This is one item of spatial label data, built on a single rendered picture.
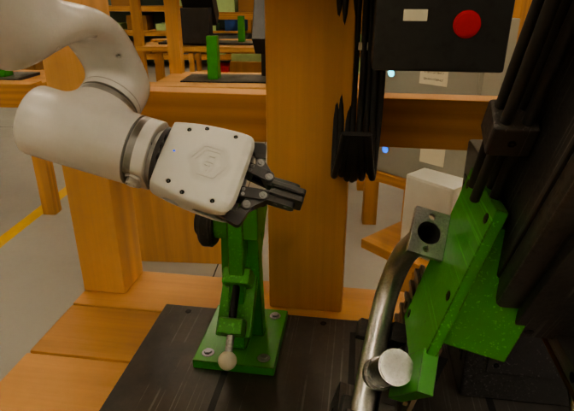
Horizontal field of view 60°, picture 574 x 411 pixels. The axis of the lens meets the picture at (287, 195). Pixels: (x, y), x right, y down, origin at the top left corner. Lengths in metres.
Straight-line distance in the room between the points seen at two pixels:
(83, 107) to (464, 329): 0.47
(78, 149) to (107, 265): 0.49
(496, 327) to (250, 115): 0.58
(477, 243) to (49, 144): 0.46
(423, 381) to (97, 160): 0.41
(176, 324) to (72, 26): 0.57
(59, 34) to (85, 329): 0.61
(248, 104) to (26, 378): 0.58
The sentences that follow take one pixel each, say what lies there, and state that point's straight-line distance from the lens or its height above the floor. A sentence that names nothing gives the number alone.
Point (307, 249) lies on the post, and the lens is 0.91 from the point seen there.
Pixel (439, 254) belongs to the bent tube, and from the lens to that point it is 0.57.
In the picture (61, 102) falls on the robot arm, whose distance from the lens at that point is 0.62.
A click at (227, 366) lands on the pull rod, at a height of 0.95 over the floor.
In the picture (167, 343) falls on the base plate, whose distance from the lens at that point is 0.89.
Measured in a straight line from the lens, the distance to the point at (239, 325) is 0.76.
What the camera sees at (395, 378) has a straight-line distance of 0.56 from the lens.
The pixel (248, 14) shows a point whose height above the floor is 1.11.
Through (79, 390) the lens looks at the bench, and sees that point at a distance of 0.88.
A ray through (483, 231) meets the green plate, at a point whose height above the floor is 1.25.
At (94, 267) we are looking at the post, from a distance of 1.07.
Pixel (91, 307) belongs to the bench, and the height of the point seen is 0.88.
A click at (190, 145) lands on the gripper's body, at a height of 1.29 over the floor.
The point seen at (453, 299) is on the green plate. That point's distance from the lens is 0.51.
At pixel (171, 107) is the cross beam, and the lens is 0.97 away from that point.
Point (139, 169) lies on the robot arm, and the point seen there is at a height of 1.27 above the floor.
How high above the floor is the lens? 1.45
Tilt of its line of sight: 23 degrees down
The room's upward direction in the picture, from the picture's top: straight up
